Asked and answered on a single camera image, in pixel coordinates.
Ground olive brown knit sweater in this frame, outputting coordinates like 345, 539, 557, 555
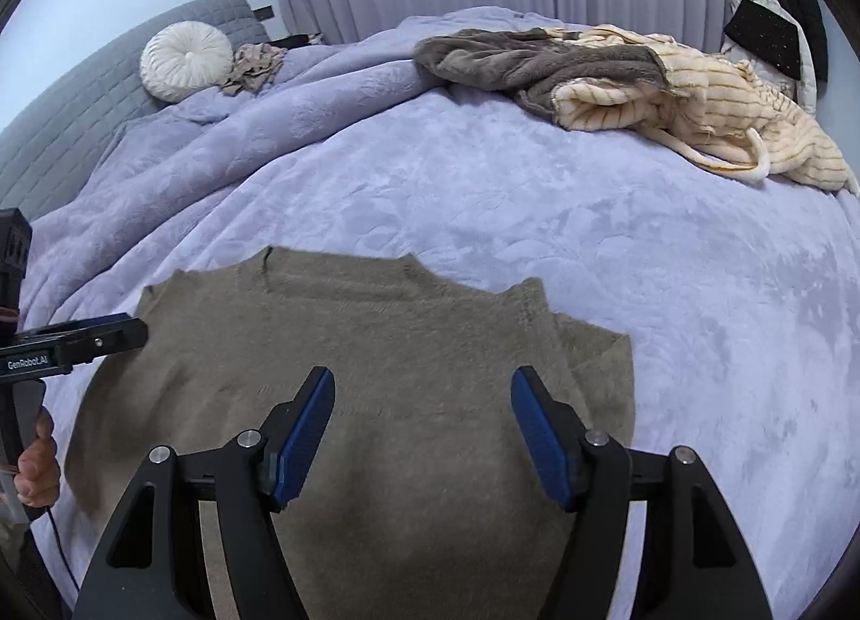
64, 247, 634, 618

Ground person's left hand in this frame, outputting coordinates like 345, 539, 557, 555
15, 409, 61, 508

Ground grey quilted headboard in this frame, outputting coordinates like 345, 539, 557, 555
2, 0, 270, 219

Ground lavender plush bed blanket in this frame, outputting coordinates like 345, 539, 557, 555
21, 8, 858, 618

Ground round white pleated cushion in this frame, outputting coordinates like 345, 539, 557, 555
140, 22, 233, 103

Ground small beige crumpled garment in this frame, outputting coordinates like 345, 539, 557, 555
219, 43, 287, 96

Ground cream striped garment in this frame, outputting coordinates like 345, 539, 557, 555
551, 24, 858, 195

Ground dark brown fleece garment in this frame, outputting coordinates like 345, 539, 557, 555
412, 28, 669, 120

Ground black sparkly hanging garment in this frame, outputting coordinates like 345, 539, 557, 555
720, 0, 818, 116

